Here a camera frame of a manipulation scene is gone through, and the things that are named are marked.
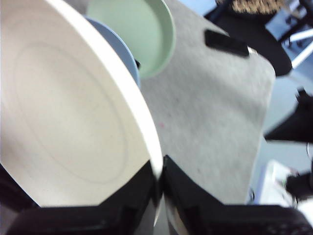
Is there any cream yellow plate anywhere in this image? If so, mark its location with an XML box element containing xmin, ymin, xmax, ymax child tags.
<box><xmin>0</xmin><ymin>0</ymin><xmax>164</xmax><ymax>228</ymax></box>

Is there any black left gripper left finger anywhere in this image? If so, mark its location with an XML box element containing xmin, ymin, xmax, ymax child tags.
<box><xmin>4</xmin><ymin>161</ymin><xmax>162</xmax><ymax>235</ymax></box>

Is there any green plate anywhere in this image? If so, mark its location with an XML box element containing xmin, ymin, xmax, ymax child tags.
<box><xmin>87</xmin><ymin>0</ymin><xmax>177</xmax><ymax>79</ymax></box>

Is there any blue plate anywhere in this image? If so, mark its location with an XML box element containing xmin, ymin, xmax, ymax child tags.
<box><xmin>83</xmin><ymin>16</ymin><xmax>141</xmax><ymax>88</ymax></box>

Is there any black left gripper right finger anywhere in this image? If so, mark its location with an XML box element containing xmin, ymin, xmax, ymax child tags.
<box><xmin>162</xmin><ymin>155</ymin><xmax>313</xmax><ymax>235</ymax></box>

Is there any small black camera box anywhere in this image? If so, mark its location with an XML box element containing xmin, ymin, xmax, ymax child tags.
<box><xmin>204</xmin><ymin>29</ymin><xmax>250</xmax><ymax>58</ymax></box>

